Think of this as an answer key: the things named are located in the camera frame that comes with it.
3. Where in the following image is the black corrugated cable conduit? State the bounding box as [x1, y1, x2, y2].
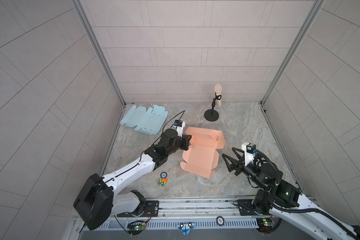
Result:
[253, 149, 360, 240]

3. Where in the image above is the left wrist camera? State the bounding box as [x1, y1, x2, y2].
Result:
[174, 120, 185, 137]

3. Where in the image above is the green circuit board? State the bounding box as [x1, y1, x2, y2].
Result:
[256, 218, 274, 233]
[127, 221, 147, 236]

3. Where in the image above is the left green circuit board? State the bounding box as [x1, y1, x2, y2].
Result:
[127, 221, 147, 236]

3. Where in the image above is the light blue flat cardboard box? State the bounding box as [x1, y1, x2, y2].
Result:
[120, 105, 168, 135]

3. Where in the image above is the aluminium corner post right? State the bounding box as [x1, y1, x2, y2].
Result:
[260, 0, 325, 106]

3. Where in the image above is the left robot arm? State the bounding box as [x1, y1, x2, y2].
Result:
[73, 129, 192, 231]

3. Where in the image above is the aluminium corner post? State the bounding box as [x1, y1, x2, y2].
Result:
[71, 0, 126, 106]
[260, 0, 325, 106]

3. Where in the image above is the aluminium corner post left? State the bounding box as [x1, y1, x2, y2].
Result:
[71, 0, 126, 106]

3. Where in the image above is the right green circuit board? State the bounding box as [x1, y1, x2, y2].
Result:
[256, 218, 274, 233]

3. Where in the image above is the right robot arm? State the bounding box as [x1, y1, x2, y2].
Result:
[222, 144, 360, 240]

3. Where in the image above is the round black white badge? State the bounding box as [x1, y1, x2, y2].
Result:
[216, 216, 225, 227]

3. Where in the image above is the beige microphone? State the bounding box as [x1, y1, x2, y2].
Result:
[214, 84, 223, 107]

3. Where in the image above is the small colourful toy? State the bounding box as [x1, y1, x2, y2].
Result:
[157, 178, 168, 187]

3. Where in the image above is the blue sticker marker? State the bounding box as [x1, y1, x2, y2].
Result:
[178, 223, 195, 236]

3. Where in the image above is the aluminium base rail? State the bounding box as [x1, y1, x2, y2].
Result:
[68, 196, 328, 232]

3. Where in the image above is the pink paper box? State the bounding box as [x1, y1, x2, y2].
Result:
[180, 127, 226, 178]

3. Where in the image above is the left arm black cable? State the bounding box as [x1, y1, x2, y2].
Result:
[139, 110, 186, 163]

